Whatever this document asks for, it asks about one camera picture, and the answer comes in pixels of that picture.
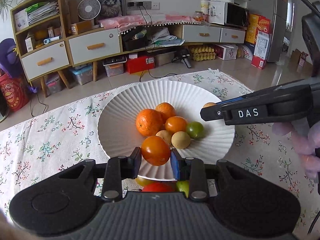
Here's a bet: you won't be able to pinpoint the brown longan front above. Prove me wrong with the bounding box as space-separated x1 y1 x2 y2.
202 102 216 108

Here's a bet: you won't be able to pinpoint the brown longan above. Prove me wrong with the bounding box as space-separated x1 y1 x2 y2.
202 102 216 108
171 131 191 149
156 130 172 145

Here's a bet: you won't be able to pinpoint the round green tomato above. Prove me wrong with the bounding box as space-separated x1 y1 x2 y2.
186 121 205 139

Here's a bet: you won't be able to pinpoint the orange cherry tomato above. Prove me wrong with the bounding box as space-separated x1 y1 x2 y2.
164 116 188 134

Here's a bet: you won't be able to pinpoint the oblong green tomato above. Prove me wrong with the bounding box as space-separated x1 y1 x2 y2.
176 180 189 198

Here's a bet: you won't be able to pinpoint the red tomato without stem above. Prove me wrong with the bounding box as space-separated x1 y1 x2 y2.
142 182 176 192

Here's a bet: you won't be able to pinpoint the right hand pink glove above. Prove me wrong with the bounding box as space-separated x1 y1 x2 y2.
272 122 319 179

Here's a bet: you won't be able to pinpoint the small orange mandarin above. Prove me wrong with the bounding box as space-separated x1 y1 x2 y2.
155 102 176 123

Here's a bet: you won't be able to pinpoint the yellow egg cartons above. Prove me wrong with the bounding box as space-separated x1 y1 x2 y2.
190 46 216 62

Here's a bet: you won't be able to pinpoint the large orange mandarin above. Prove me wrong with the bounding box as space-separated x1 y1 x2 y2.
136 109 163 137

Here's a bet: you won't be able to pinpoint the white microwave oven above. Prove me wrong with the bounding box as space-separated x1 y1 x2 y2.
208 1 249 28

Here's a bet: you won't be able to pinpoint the yellow green tomato under plate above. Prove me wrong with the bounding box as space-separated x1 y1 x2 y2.
135 177 155 187

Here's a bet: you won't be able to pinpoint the red box under cabinet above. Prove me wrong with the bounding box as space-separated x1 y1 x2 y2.
125 56 155 74

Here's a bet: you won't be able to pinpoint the white ribbed plate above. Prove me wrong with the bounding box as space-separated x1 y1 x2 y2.
98 80 235 181

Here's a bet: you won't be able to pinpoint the pink patterned cloth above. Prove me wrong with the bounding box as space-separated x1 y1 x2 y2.
99 14 200 33

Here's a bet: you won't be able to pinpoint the clear storage bin blue lid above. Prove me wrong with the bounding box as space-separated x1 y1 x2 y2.
69 63 93 85

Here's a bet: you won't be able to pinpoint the purple plush toy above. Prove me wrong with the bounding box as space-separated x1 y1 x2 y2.
0 38 23 78

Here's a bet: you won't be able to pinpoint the wooden cabinet with drawers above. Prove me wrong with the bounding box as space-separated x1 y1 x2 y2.
10 0 245 86

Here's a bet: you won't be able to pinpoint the small white desk fan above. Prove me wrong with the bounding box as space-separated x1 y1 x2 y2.
77 0 101 25

